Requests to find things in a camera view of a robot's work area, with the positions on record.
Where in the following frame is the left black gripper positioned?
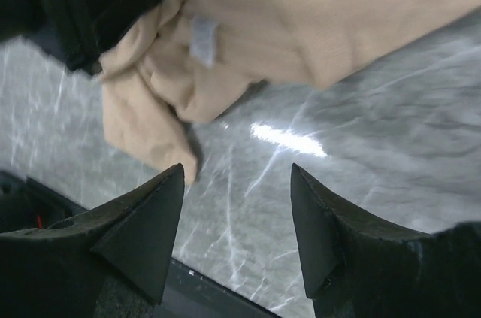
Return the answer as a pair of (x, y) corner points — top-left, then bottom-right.
(1, 0), (162, 72)

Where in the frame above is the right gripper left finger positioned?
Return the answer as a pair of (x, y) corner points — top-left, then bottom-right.
(0, 162), (185, 318)

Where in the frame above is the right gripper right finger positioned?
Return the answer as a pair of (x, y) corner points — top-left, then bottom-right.
(290, 165), (480, 317)

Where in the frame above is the beige t-shirt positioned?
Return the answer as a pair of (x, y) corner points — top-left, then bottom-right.
(100, 0), (480, 183)

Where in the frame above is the black base beam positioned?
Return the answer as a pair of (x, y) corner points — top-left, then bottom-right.
(0, 171), (279, 318)

